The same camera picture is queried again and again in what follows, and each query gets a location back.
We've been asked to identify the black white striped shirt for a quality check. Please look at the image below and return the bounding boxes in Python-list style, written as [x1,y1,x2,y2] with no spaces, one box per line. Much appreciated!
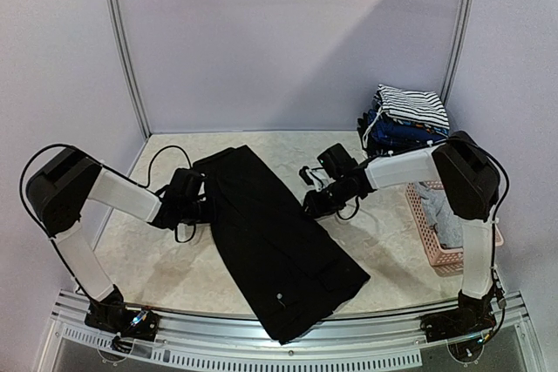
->
[377,85,450,130]

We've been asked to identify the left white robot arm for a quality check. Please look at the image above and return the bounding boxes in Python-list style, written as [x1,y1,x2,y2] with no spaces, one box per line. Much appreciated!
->
[18,144,216,332]

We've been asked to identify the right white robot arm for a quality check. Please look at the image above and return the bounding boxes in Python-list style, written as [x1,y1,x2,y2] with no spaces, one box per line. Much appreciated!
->
[303,131,503,334]

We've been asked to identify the pink plastic laundry basket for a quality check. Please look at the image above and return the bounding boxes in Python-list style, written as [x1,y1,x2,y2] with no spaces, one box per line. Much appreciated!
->
[404,179,506,268]

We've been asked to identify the black printed folded garment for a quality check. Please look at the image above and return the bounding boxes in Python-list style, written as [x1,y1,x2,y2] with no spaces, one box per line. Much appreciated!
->
[357,113,419,158]

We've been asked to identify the dark blue folded garment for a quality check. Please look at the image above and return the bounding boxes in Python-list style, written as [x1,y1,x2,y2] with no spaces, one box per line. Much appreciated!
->
[357,110,449,154]

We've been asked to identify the blue orange patterned shorts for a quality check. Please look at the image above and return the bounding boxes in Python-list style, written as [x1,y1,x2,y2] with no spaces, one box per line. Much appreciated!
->
[367,108,449,137]

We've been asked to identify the grey garment in basket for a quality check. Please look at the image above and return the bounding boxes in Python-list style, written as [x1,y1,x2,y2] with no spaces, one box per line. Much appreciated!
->
[414,182,463,249]

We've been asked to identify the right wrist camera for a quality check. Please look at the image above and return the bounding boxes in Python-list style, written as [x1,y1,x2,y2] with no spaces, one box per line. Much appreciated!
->
[298,166,329,192]

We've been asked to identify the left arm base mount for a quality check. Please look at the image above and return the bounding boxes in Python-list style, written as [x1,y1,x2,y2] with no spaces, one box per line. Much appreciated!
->
[85,286,160,342]

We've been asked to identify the aluminium front rail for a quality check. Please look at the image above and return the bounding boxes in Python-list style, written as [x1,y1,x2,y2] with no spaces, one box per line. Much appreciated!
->
[37,286,544,371]

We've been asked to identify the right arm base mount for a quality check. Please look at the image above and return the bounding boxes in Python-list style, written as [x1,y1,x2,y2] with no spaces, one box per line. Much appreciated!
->
[420,287,506,344]

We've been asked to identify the left aluminium corner post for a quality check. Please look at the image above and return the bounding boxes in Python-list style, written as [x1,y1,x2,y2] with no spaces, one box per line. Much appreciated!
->
[106,0,152,140]

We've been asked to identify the aluminium corner post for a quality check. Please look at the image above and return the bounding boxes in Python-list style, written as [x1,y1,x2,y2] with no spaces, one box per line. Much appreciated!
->
[106,0,152,140]
[440,0,473,105]

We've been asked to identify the right aluminium corner post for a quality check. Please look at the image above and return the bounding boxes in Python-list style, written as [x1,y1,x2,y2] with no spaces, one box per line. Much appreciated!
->
[440,0,473,105]

